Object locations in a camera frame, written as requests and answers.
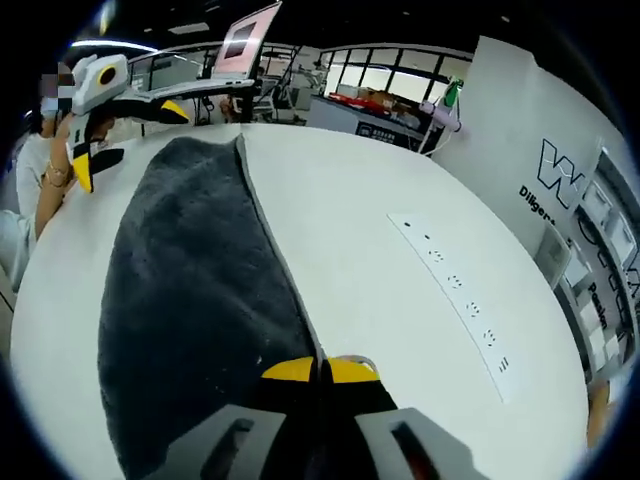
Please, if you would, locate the person in white shirt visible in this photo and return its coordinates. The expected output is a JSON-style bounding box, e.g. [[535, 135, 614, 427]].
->
[[0, 134, 51, 281]]

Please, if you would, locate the person's left hand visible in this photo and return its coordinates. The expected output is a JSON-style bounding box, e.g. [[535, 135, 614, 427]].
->
[[49, 113, 76, 169]]

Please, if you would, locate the dark grey cabinet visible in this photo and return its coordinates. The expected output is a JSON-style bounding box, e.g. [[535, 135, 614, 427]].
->
[[305, 93, 431, 149]]

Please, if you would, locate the grey metal shelving unit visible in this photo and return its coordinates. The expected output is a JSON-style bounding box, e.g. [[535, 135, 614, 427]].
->
[[549, 134, 640, 381]]

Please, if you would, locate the lavender roll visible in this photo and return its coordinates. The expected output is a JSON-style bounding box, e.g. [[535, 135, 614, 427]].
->
[[418, 99, 469, 132]]

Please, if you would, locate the green hanging item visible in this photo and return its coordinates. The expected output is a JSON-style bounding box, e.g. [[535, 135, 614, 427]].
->
[[444, 77, 464, 109]]

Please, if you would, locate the dark grey towel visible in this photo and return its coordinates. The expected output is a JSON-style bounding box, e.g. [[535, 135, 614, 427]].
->
[[97, 133, 326, 480]]

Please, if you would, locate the pink screen monitor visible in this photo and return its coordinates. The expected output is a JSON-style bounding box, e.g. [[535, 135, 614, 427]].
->
[[207, 0, 284, 89]]

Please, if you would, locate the grey chair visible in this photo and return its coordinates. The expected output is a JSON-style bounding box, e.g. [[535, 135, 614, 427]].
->
[[533, 224, 571, 289]]

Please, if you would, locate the white built-in power strip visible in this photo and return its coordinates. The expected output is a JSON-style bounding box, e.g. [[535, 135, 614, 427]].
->
[[386, 212, 524, 405]]

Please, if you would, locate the left wrist bracelet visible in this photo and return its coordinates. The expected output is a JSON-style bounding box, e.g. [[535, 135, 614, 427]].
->
[[43, 162, 69, 190]]

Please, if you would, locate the person's head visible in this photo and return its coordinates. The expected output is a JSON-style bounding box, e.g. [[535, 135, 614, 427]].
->
[[22, 62, 76, 136]]

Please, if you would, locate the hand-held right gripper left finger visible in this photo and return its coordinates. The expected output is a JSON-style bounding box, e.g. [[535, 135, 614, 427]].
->
[[164, 355, 324, 480]]

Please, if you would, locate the grey standing desk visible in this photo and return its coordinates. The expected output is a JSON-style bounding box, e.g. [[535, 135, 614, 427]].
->
[[114, 79, 262, 124]]

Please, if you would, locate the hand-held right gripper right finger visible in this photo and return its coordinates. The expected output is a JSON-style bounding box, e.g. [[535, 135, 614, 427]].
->
[[323, 354, 494, 480]]

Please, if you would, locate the group of white storage boxes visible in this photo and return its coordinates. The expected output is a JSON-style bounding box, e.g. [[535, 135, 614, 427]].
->
[[564, 164, 640, 371]]

